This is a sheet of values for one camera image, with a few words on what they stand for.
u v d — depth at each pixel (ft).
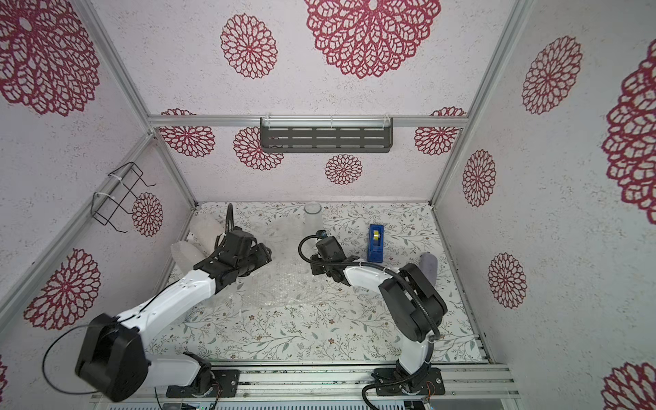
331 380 2.50
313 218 3.13
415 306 1.57
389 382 2.48
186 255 3.11
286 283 3.09
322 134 3.12
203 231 3.44
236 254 2.09
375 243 3.33
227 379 2.41
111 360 1.34
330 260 2.39
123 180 2.58
